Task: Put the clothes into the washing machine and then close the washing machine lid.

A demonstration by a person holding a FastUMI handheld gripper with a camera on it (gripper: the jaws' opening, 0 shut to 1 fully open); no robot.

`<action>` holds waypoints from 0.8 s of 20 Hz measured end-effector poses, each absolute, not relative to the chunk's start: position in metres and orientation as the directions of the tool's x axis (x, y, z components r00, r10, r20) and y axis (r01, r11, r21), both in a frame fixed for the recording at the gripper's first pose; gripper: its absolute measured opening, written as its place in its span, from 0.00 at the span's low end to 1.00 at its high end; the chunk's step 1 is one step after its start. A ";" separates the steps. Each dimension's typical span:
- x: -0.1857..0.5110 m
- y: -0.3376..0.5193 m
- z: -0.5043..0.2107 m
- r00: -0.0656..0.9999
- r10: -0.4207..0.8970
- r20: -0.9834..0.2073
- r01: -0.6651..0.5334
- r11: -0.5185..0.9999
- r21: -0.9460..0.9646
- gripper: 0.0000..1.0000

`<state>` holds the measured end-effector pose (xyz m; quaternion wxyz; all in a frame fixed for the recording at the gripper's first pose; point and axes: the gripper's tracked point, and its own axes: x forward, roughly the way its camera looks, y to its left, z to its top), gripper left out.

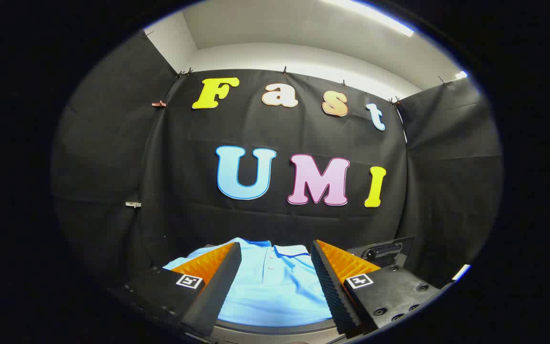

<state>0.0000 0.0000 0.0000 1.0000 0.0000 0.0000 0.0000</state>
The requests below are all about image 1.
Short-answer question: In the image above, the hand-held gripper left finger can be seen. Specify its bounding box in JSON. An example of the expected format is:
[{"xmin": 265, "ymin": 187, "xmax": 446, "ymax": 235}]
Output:
[{"xmin": 113, "ymin": 241, "xmax": 242, "ymax": 337}]

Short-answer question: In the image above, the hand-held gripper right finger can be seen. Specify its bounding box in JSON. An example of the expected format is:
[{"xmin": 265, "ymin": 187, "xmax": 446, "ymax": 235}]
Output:
[{"xmin": 311, "ymin": 239, "xmax": 443, "ymax": 338}]

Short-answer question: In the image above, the light blue polo shirt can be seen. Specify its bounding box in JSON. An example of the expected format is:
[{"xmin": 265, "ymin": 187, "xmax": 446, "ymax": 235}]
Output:
[{"xmin": 163, "ymin": 237, "xmax": 334, "ymax": 328}]

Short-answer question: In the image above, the dark washing machine lid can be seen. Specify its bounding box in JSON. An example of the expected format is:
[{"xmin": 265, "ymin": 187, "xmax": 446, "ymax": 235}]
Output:
[{"xmin": 347, "ymin": 236, "xmax": 417, "ymax": 269}]

